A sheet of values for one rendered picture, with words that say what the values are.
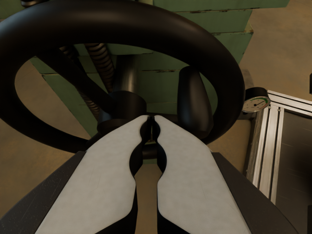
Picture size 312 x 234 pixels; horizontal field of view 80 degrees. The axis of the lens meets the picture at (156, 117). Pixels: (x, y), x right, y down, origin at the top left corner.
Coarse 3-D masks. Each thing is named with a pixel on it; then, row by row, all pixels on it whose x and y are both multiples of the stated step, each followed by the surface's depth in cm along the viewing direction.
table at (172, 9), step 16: (144, 0) 27; (160, 0) 28; (176, 0) 29; (192, 0) 29; (208, 0) 29; (224, 0) 29; (240, 0) 29; (256, 0) 29; (272, 0) 29; (288, 0) 29; (0, 16) 30; (80, 48) 24; (112, 48) 24; (128, 48) 24; (144, 48) 24
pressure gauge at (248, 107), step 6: (246, 90) 41; (252, 90) 41; (258, 90) 40; (264, 90) 41; (246, 96) 41; (252, 96) 40; (258, 96) 39; (264, 96) 39; (246, 102) 41; (252, 102) 41; (258, 102) 41; (264, 102) 41; (270, 102) 41; (246, 108) 43; (252, 108) 43; (258, 108) 43; (264, 108) 43
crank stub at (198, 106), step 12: (180, 72) 15; (192, 72) 14; (180, 84) 14; (192, 84) 14; (180, 96) 14; (192, 96) 13; (204, 96) 13; (180, 108) 13; (192, 108) 12; (204, 108) 12; (180, 120) 13; (192, 120) 12; (204, 120) 12; (192, 132) 12; (204, 132) 12
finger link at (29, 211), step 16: (80, 160) 8; (48, 176) 7; (64, 176) 7; (32, 192) 7; (48, 192) 7; (16, 208) 6; (32, 208) 6; (48, 208) 6; (0, 224) 6; (16, 224) 6; (32, 224) 6
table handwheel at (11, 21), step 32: (64, 0) 12; (96, 0) 12; (128, 0) 12; (0, 32) 13; (32, 32) 12; (64, 32) 12; (96, 32) 12; (128, 32) 12; (160, 32) 12; (192, 32) 13; (0, 64) 14; (64, 64) 15; (128, 64) 26; (192, 64) 15; (224, 64) 15; (0, 96) 18; (96, 96) 19; (128, 96) 22; (224, 96) 18; (32, 128) 25; (224, 128) 24
